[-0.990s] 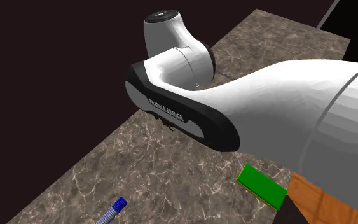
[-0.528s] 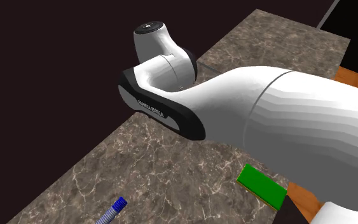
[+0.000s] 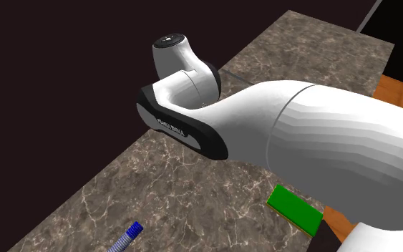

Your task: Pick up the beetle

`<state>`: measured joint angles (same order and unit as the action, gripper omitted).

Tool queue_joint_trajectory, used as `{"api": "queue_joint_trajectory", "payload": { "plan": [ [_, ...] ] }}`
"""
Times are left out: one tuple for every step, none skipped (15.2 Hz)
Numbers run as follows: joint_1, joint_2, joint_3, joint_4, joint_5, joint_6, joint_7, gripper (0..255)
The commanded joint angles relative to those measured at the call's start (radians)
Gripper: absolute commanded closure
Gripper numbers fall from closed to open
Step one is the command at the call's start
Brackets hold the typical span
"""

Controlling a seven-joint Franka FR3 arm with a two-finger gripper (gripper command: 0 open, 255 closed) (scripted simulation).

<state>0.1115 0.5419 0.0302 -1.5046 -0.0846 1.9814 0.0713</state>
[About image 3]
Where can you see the green flat sponge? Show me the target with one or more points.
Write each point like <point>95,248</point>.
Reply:
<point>293,210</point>

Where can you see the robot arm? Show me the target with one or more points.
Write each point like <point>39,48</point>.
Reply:
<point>326,132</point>

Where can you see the blue and grey striped pen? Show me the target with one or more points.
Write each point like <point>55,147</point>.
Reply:
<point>127,237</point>

